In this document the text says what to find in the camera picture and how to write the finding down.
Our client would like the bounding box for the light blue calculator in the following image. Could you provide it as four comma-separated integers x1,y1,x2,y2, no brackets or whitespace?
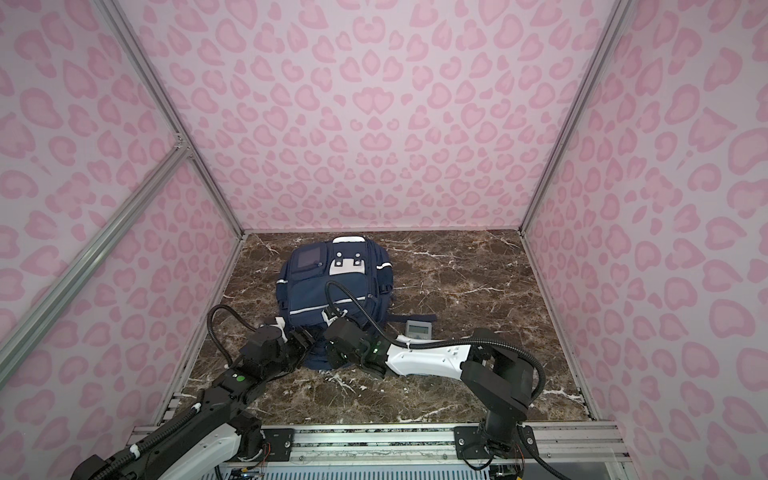
405,320,433,340

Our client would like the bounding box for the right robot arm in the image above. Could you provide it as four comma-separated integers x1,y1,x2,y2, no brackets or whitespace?
323,307,546,458

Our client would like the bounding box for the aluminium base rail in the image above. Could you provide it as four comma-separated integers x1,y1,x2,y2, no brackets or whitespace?
110,422,637,480

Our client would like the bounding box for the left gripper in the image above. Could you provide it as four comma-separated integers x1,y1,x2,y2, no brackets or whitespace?
265,324,324,383

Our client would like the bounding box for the aluminium frame strut left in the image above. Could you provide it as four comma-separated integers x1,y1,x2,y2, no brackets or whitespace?
1,141,188,385

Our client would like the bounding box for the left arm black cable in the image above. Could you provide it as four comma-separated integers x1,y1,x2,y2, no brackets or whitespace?
89,304,259,480

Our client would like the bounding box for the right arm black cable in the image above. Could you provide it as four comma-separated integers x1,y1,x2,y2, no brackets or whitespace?
324,280,571,480

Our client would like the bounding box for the aluminium frame post right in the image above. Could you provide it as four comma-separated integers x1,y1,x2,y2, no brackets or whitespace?
518,0,637,237

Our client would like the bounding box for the navy blue student backpack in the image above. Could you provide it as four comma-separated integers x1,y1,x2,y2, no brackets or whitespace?
275,235,438,370

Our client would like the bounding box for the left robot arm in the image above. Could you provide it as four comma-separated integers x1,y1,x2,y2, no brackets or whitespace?
72,323,323,479

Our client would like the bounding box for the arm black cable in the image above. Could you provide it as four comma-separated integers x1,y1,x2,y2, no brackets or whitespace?
324,280,571,480
89,304,259,480

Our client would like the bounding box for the aluminium frame post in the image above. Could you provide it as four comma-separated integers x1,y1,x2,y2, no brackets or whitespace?
93,0,246,240
518,0,637,237

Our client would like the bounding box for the aluminium frame post left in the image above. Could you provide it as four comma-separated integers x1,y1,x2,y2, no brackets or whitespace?
93,0,246,240

